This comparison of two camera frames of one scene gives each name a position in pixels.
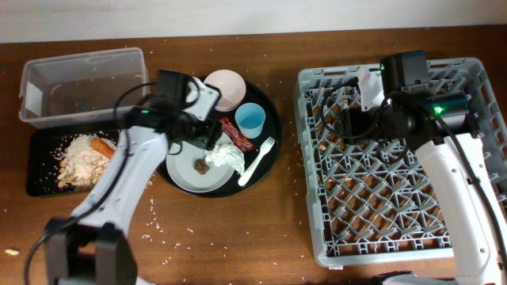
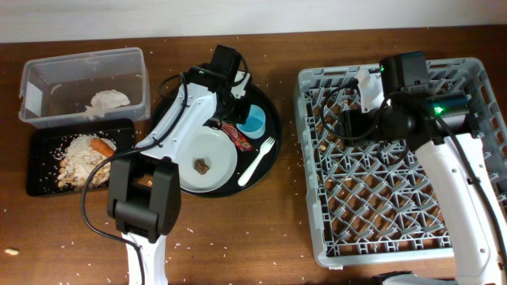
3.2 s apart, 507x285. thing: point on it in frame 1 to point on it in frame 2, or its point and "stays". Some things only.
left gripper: [209, 130] to [242, 115]
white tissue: [226, 154] to [104, 100]
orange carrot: [99, 144] stays
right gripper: [352, 121] stays
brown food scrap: [200, 166] stays
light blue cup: [250, 117] stays
